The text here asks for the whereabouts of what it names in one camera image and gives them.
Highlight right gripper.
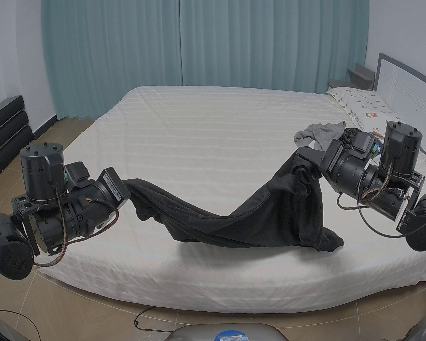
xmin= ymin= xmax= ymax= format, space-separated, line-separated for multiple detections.
xmin=318 ymin=139 xmax=409 ymax=223

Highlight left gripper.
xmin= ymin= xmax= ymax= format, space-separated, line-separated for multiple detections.
xmin=39 ymin=167 xmax=131 ymax=255

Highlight black T-shirt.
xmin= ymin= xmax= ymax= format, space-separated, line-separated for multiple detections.
xmin=122 ymin=147 xmax=345 ymax=253

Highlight pile of clothes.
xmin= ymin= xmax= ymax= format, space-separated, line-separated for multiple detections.
xmin=294 ymin=120 xmax=386 ymax=155

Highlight bed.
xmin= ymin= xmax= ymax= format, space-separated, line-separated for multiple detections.
xmin=34 ymin=53 xmax=426 ymax=313

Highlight white printed pillow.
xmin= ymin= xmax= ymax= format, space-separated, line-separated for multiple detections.
xmin=327 ymin=87 xmax=409 ymax=138

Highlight grey bedside table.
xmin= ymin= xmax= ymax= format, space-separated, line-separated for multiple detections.
xmin=328 ymin=63 xmax=377 ymax=91

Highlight black chest of drawers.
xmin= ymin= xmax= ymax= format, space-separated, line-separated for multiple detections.
xmin=0 ymin=95 xmax=34 ymax=191

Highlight blue-green curtain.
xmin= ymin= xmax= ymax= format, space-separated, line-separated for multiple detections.
xmin=179 ymin=0 xmax=371 ymax=95
xmin=41 ymin=0 xmax=183 ymax=120

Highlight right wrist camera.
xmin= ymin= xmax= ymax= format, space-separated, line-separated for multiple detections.
xmin=351 ymin=133 xmax=378 ymax=155

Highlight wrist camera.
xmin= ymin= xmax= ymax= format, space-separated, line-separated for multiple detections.
xmin=351 ymin=133 xmax=378 ymax=155
xmin=65 ymin=161 xmax=92 ymax=184

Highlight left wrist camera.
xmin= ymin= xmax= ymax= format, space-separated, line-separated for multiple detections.
xmin=65 ymin=161 xmax=92 ymax=184

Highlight black cable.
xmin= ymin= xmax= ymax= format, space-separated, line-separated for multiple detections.
xmin=134 ymin=308 xmax=174 ymax=333

